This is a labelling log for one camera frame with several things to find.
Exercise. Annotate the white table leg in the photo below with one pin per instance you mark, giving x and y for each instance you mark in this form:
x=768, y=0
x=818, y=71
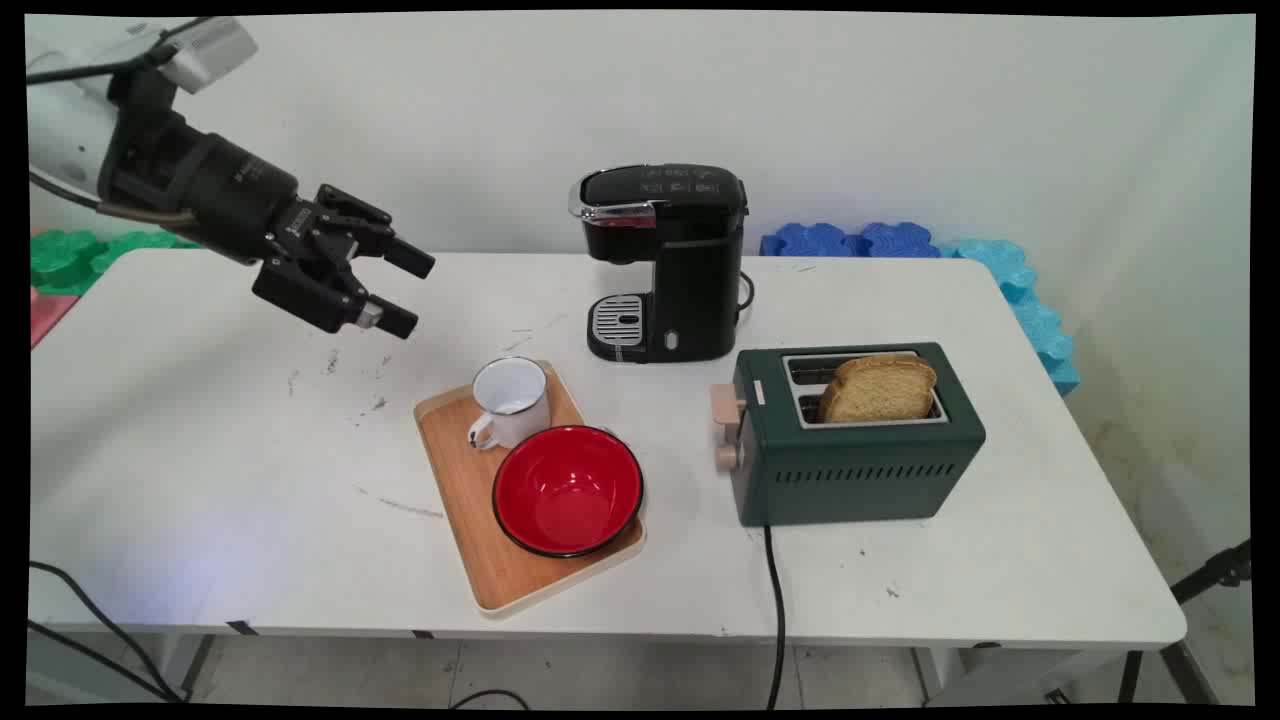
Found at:
x=185, y=665
x=1000, y=675

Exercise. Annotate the black tripod leg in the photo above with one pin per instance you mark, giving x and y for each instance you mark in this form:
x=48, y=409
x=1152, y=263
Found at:
x=1205, y=575

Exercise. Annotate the toast bread slice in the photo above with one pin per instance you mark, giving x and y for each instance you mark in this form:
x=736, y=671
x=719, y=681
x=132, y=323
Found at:
x=880, y=392

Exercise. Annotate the pink foam mat tile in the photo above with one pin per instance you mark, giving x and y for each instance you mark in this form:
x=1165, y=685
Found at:
x=48, y=312

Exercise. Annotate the dark green toaster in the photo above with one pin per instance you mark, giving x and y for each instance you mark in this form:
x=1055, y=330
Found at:
x=850, y=470

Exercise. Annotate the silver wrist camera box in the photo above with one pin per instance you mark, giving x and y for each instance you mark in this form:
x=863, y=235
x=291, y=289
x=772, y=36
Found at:
x=212, y=52

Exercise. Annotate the white enamel mug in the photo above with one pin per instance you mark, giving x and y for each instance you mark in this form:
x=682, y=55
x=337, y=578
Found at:
x=515, y=415

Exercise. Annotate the green foam mat tile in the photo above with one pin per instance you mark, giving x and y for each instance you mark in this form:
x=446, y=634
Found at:
x=70, y=258

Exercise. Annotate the cyan foam mat tile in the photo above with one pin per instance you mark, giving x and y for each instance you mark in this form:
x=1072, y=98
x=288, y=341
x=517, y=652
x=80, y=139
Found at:
x=1035, y=320

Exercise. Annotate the blue foam mat tile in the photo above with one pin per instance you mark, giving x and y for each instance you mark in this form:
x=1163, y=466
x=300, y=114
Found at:
x=812, y=242
x=900, y=242

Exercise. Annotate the red bowl black rim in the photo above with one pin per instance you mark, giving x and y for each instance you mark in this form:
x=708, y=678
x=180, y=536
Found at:
x=567, y=492

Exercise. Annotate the beige toaster lever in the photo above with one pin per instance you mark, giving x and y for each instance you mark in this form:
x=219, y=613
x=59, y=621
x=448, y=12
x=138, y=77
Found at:
x=727, y=405

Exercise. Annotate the black coffee maker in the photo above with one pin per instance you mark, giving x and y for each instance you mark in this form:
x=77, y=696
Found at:
x=690, y=270

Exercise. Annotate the beige toaster knob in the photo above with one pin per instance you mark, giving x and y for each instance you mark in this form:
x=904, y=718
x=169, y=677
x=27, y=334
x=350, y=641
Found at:
x=727, y=458

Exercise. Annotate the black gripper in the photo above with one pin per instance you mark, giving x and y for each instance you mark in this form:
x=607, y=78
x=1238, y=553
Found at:
x=215, y=185

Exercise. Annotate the wooden serving tray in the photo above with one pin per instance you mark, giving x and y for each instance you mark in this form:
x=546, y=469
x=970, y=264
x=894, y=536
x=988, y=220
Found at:
x=465, y=490

